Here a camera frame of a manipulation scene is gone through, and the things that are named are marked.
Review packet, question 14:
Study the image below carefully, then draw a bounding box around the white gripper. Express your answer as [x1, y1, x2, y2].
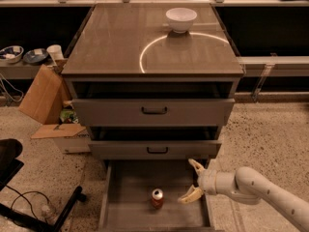
[178, 159, 236, 204]

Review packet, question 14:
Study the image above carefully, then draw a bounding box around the red coke can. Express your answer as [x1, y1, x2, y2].
[152, 188, 164, 209]

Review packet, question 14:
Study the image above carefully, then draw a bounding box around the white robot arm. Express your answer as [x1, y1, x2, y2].
[178, 159, 309, 232]

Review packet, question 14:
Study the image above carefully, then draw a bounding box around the grey bottom drawer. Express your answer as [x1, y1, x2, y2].
[98, 160, 214, 232]

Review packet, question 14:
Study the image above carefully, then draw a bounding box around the grey drawer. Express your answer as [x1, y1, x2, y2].
[89, 140, 221, 160]
[98, 160, 214, 232]
[72, 99, 235, 127]

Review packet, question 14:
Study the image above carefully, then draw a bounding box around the grey middle drawer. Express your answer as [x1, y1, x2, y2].
[89, 140, 221, 160]

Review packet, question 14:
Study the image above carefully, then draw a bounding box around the grey drawer cabinet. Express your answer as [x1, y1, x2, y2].
[61, 2, 245, 232]

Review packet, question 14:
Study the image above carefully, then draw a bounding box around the grey top drawer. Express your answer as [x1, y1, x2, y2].
[72, 99, 235, 127]

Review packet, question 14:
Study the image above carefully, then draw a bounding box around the white cardboard box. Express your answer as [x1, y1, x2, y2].
[31, 124, 91, 154]

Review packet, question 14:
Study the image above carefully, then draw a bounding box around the green snack bag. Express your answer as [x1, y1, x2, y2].
[60, 109, 78, 124]

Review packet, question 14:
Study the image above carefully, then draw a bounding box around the white ceramic bowl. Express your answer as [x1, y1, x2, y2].
[165, 8, 197, 33]

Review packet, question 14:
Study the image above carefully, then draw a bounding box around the brown cardboard box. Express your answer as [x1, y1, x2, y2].
[18, 65, 71, 125]

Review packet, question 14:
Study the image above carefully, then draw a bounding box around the white paper cup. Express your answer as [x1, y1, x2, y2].
[47, 44, 64, 62]

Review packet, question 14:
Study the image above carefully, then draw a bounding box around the dark blue bowl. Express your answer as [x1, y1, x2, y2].
[23, 48, 48, 65]

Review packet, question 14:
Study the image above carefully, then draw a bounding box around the blue patterned bowl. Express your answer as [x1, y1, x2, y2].
[0, 45, 24, 64]

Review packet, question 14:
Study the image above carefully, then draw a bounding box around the black cable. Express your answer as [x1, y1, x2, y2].
[6, 185, 52, 220]

